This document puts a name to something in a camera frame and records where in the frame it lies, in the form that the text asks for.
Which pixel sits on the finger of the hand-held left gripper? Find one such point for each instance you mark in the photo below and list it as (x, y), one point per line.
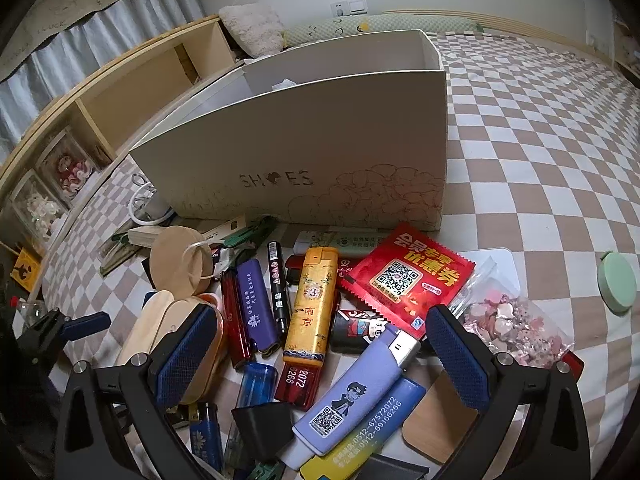
(87, 324)

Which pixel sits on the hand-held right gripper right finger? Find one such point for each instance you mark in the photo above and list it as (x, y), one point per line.
(455, 360)

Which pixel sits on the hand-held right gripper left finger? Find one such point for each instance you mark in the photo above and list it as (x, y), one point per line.
(185, 355)

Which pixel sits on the lilac cartoon lighter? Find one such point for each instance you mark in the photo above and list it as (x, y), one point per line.
(350, 395)

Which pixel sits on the white cardboard shoe box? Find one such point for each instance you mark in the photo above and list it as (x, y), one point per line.
(300, 150)

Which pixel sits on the red translucent lighter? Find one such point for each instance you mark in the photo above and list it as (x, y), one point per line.
(235, 325)

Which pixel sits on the pink beads bag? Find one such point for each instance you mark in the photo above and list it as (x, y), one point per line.
(515, 325)

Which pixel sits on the yellow black sign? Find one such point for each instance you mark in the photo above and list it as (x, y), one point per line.
(26, 269)

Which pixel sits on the blue translucent lighter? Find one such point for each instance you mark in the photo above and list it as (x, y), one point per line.
(257, 385)

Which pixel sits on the dark blue flower lighter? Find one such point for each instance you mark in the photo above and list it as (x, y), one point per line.
(206, 437)

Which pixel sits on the purple lighter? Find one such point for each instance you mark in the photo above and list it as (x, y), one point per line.
(257, 310)

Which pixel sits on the red foil packet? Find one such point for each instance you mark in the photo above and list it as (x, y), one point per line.
(405, 280)

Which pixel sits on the round wooden disc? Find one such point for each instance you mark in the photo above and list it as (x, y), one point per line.
(170, 260)

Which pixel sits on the black cartoon lighter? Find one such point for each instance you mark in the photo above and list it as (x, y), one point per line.
(357, 332)

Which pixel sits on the long wooden block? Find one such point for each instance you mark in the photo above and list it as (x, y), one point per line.
(145, 235)

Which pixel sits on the black plastic wedge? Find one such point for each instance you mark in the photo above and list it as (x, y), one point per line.
(262, 430)

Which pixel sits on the dark red lighter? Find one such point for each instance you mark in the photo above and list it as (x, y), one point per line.
(297, 385)

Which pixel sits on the black marker pen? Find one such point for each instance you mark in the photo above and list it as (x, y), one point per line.
(279, 285)

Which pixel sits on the white flower display box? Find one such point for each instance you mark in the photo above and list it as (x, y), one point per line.
(37, 210)

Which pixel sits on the orange lighter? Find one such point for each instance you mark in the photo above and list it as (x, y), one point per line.
(310, 310)

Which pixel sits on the green plastic clip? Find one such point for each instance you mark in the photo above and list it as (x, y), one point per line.
(247, 234)

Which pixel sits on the white green lighter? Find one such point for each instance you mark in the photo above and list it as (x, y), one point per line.
(340, 242)

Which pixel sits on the yellow lighter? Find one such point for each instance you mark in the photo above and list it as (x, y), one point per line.
(325, 467)

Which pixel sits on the mint round case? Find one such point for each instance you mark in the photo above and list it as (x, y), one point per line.
(617, 282)

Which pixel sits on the checkered bed sheet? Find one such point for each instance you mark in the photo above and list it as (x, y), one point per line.
(525, 160)

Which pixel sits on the wooden bedside shelf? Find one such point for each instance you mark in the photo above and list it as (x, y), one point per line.
(135, 95)

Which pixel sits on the white curtain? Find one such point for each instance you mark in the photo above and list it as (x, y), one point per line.
(110, 50)

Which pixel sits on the beige curtain valance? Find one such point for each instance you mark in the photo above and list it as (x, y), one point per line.
(75, 5)

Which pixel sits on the fluffy white pillow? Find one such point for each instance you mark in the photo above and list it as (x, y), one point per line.
(250, 30)

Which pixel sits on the green bolster pillow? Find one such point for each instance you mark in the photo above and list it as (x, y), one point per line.
(400, 25)

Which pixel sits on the wooden open cabinet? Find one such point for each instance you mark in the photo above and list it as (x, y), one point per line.
(627, 50)

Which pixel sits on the white wall socket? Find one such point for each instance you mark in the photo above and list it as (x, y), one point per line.
(350, 8)

